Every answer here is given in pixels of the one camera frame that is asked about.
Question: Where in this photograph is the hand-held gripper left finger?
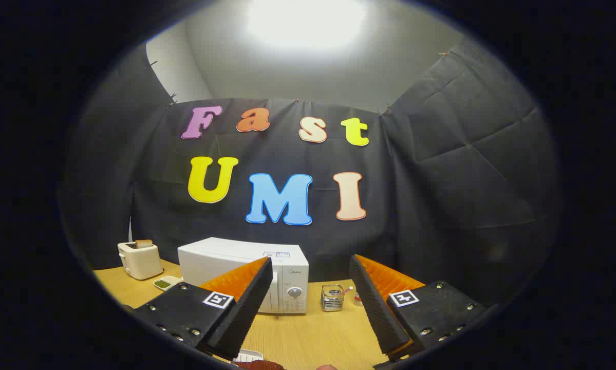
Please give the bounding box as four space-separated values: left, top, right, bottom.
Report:
132 257 274 361

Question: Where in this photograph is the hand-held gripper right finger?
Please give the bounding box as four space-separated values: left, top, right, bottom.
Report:
349 254 488 363

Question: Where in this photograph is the red meat piece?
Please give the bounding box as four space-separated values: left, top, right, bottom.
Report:
236 360 285 370

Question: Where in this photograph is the white toaster oven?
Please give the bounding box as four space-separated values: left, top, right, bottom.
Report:
177 237 310 315

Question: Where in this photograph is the cream toaster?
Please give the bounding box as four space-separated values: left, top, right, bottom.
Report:
117 242 164 281

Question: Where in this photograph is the divided white bean dish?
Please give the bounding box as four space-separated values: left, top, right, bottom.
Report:
153 275 184 292

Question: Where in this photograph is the metal wire holder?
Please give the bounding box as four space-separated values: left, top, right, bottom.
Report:
320 284 345 312

